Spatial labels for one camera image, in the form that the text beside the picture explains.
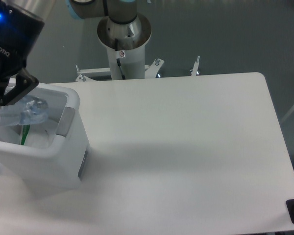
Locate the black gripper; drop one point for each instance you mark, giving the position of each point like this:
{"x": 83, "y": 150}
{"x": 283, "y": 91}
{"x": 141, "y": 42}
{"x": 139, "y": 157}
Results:
{"x": 18, "y": 33}

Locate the crushed clear plastic bottle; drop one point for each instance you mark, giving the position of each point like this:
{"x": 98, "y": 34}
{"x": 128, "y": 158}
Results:
{"x": 27, "y": 111}

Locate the white plastic packaging bag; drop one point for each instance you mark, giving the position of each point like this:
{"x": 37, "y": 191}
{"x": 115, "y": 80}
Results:
{"x": 35, "y": 135}

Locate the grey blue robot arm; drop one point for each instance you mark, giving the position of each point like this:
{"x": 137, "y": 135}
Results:
{"x": 119, "y": 11}

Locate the white trash can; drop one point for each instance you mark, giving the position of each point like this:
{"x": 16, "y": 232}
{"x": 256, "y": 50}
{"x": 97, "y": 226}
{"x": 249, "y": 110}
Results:
{"x": 53, "y": 152}

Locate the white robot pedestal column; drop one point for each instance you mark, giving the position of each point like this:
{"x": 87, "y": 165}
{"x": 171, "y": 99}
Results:
{"x": 127, "y": 64}

